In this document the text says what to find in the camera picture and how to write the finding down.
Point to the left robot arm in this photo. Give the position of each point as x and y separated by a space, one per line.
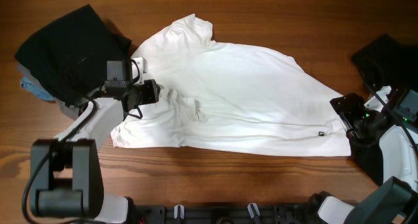
66 180

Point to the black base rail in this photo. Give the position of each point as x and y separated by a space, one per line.
278 214

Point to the white t-shirt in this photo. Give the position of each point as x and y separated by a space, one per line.
230 97

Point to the folded grey garment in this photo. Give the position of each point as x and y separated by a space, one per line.
70 111

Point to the folded black garment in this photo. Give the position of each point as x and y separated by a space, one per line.
68 56

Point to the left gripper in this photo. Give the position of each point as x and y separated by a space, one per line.
152 90

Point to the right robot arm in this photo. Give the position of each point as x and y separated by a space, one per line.
393 199

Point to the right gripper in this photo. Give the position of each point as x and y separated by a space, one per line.
352 102

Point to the folded light blue garment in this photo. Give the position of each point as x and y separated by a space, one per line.
32 85

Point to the black garment on right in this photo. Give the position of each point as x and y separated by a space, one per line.
389 71

